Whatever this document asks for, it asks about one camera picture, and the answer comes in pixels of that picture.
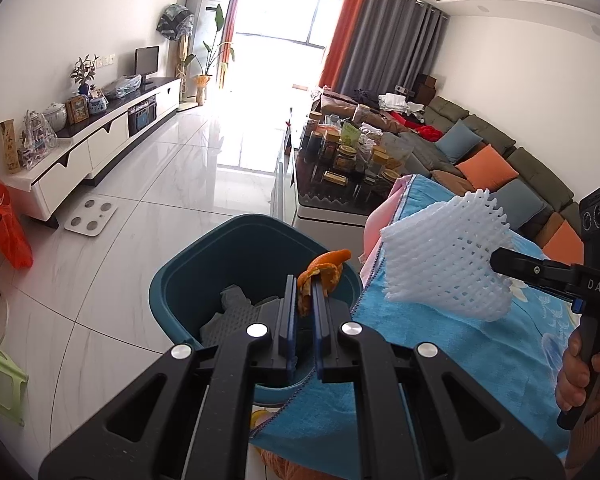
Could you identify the blue white ceramic jar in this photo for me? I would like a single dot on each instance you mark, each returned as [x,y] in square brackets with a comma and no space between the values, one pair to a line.
[97,106]

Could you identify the black bag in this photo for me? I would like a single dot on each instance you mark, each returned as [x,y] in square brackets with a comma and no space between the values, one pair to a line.
[365,96]

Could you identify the white foam fruit net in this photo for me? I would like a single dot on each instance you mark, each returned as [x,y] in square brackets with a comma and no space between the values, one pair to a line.
[440,255]

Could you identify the tan bamboo vase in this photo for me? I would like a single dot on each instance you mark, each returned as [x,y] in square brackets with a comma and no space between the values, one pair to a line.
[10,147]

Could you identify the red cloth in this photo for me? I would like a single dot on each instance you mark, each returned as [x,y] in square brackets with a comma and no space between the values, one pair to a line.
[425,129]

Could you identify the orange plastic bag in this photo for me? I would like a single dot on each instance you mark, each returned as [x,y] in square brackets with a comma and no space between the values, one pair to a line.
[10,240]

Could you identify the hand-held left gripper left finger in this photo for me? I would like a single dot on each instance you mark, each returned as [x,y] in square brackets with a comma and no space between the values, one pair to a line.
[290,320]

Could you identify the plastic covered bundle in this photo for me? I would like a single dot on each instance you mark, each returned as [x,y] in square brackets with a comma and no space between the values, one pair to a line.
[122,86]

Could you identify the white tv cabinet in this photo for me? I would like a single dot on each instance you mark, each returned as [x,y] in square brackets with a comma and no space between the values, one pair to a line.
[80,155]

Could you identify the green plastic stool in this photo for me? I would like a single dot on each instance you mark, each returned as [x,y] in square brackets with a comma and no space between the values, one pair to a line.
[0,380]

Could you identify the cluster of glass jars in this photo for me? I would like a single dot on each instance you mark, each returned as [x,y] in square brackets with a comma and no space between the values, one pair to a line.
[347,157]

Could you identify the white bathroom scale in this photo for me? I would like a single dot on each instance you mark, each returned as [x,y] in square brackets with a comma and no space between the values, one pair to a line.
[90,216]

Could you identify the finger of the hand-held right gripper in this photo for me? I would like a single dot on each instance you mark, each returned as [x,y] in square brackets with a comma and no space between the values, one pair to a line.
[520,266]

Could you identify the wooden picture frame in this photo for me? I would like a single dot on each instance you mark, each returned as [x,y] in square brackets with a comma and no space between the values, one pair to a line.
[77,109]

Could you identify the covered standing fan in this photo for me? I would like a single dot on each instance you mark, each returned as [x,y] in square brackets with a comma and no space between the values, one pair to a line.
[175,20]

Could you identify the brown boxes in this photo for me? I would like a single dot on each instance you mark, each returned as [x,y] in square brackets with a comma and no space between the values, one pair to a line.
[425,87]

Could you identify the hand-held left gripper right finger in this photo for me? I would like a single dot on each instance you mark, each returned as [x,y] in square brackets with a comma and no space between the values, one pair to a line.
[319,325]

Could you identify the white clothes pile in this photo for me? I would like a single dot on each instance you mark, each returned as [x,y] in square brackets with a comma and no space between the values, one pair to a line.
[400,102]

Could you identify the teal plastic bin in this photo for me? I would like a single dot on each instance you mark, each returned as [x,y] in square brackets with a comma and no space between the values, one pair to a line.
[220,260]

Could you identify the person's right hand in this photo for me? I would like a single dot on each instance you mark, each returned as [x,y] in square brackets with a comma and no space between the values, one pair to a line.
[570,380]

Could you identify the orange cushion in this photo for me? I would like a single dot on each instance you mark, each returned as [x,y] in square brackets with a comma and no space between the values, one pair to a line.
[487,167]
[565,242]

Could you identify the grey curtain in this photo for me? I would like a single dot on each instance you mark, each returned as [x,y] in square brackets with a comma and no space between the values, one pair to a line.
[400,40]

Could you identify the orange curtain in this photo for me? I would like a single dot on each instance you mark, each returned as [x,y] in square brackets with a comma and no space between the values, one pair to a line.
[230,15]
[342,35]

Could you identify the white standing air conditioner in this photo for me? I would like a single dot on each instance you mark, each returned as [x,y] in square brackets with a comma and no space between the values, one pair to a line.
[205,20]

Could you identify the blue cushion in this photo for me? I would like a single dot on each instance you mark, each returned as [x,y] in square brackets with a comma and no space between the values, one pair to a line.
[525,202]
[457,141]

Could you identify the blue floral blanket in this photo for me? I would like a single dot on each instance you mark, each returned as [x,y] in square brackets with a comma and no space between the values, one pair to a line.
[430,360]

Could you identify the black monitor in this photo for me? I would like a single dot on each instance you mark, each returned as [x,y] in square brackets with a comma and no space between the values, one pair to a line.
[146,60]

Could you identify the vase with plant sprigs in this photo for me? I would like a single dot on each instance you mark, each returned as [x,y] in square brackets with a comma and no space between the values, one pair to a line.
[84,72]

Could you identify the window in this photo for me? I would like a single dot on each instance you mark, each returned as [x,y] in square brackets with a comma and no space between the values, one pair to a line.
[290,20]

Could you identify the pink cloth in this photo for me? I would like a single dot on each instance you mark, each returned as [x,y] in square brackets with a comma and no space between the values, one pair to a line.
[380,220]

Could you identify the orange peel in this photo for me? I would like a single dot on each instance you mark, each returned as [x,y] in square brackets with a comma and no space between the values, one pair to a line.
[325,270]

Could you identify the green sofa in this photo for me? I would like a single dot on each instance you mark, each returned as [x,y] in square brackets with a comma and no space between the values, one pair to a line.
[530,170]

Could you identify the tall leafy potted plant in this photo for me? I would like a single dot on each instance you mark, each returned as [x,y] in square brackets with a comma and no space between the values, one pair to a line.
[202,87]

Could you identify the white wall switches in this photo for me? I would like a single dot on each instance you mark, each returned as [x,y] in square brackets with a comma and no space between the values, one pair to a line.
[105,60]

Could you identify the clear wrapped ornament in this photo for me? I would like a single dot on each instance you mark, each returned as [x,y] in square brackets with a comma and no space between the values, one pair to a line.
[35,140]

